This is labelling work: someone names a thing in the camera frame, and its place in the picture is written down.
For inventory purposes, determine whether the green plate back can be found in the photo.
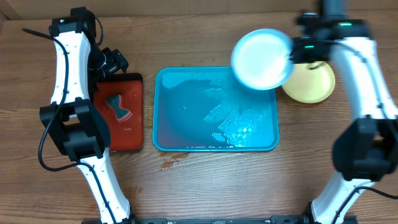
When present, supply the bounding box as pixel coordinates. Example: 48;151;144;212
282;61;335;103

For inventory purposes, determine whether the dark sponge with orange base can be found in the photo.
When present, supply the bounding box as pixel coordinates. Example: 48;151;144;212
106;95;131;122

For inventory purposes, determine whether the light blue plate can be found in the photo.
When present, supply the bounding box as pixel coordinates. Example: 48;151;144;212
231;29;294;90

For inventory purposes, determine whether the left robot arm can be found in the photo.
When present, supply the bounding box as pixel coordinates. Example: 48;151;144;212
38;7;135;223

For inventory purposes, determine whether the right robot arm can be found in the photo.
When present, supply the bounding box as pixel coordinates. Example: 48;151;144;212
290;0;397;223

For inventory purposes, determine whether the red and black tray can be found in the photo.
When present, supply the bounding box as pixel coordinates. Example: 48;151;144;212
94;73;144;152

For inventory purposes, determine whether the blue plastic tray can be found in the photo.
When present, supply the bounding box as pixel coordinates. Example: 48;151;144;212
152;67;280;152

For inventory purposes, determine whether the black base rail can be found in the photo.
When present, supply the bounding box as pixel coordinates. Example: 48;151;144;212
122;215;315;224

